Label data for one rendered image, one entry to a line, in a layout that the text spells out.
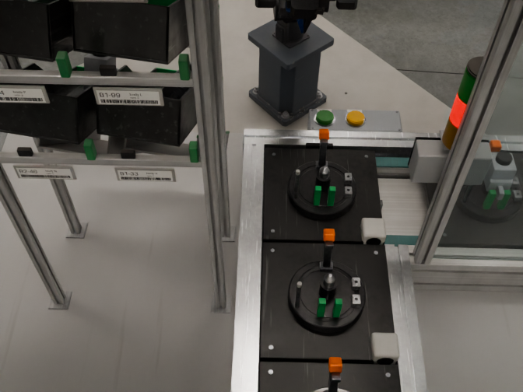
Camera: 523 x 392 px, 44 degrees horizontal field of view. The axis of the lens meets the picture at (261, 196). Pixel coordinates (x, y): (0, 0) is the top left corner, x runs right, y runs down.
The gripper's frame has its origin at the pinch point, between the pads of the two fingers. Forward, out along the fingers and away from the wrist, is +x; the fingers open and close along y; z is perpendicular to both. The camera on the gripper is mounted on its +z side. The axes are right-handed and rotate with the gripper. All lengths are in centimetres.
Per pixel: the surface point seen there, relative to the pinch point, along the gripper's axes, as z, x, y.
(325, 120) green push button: 0.0, 28.2, 6.5
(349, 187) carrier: 21.4, 24.9, 10.4
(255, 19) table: -51, 40, -11
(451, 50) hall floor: -142, 126, 80
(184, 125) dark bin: 34.9, -6.4, -18.9
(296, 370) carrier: 59, 28, -1
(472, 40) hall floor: -149, 126, 91
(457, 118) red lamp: 33.1, -7.3, 22.1
